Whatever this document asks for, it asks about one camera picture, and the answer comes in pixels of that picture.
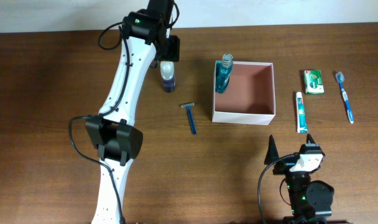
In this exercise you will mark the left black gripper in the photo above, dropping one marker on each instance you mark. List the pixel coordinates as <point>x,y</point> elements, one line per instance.
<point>172,50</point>

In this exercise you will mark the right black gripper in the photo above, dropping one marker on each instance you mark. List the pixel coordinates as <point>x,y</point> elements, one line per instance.
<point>286,168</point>

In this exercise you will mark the purple foam pump bottle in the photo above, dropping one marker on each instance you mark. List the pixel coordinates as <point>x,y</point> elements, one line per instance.
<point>167,71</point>

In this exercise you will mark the teal mouthwash bottle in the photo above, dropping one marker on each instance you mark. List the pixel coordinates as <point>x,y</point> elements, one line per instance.
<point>224,71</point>

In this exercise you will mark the green soap box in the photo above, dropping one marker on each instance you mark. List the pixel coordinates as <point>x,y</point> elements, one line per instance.
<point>313,82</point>

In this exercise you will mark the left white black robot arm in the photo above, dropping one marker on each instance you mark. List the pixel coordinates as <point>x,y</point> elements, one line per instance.
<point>145,39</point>

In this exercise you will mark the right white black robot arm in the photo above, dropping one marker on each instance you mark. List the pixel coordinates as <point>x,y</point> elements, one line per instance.
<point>310,201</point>

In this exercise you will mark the white green toothpaste tube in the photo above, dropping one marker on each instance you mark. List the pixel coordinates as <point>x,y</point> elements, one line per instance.
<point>301,118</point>

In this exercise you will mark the blue disposable razor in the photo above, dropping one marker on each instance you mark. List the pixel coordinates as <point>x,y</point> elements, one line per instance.
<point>188,106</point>

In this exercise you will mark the white pink-lined open box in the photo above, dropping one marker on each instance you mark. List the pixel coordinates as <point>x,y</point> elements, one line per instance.
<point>249,97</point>

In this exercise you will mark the blue white toothbrush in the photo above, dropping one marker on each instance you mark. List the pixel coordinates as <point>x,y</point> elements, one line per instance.
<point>340,79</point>

